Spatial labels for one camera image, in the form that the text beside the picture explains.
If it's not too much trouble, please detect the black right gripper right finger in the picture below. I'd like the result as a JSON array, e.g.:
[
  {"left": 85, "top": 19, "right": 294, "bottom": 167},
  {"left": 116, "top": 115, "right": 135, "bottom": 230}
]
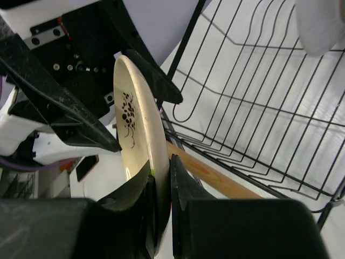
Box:
[{"left": 170, "top": 155, "right": 329, "bottom": 258}]

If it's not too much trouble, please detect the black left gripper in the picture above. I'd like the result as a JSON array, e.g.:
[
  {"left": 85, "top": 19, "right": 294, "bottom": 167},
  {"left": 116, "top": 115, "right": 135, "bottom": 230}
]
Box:
[{"left": 1, "top": 1, "right": 183, "bottom": 152}]

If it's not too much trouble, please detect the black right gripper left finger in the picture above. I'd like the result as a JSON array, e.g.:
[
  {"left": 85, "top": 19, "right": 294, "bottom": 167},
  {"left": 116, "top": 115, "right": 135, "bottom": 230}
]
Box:
[{"left": 1, "top": 163, "right": 155, "bottom": 258}]

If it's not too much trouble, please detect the cream plate with black sprig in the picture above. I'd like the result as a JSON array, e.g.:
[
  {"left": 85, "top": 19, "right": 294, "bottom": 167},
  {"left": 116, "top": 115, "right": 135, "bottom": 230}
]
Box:
[{"left": 113, "top": 54, "right": 170, "bottom": 255}]

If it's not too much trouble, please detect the black wire dish rack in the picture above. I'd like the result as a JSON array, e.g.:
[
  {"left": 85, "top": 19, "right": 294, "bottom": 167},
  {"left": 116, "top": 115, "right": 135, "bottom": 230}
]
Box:
[{"left": 163, "top": 1, "right": 344, "bottom": 227}]

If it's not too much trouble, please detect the red and teal floral plate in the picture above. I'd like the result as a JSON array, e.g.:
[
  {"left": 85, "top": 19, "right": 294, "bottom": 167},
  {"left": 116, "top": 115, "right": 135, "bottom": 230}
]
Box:
[{"left": 295, "top": 0, "right": 344, "bottom": 57}]

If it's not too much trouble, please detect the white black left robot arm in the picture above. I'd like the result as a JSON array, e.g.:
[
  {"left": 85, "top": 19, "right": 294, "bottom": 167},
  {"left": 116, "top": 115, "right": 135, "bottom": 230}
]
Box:
[{"left": 1, "top": 1, "right": 196, "bottom": 171}]

